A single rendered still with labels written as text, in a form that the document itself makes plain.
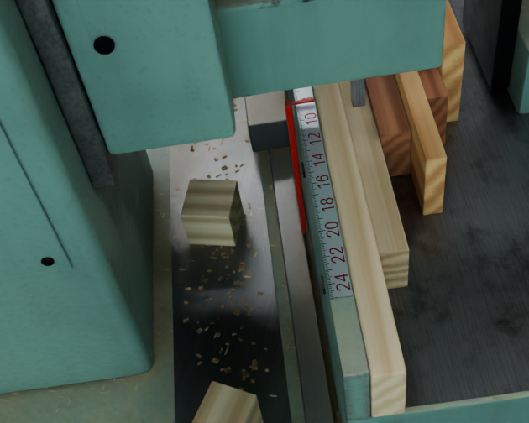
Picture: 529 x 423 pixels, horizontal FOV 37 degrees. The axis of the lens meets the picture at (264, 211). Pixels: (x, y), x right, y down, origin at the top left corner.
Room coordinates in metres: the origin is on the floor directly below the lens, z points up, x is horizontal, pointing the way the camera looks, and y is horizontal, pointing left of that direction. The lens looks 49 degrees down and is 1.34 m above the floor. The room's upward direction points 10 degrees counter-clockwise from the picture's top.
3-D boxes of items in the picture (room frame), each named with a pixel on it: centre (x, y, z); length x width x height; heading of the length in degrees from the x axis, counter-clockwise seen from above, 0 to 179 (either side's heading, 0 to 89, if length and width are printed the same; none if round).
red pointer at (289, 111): (0.42, -0.04, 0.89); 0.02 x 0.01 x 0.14; 88
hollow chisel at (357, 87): (0.42, -0.08, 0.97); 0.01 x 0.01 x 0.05; 88
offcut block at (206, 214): (0.46, 0.04, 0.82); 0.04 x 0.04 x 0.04; 74
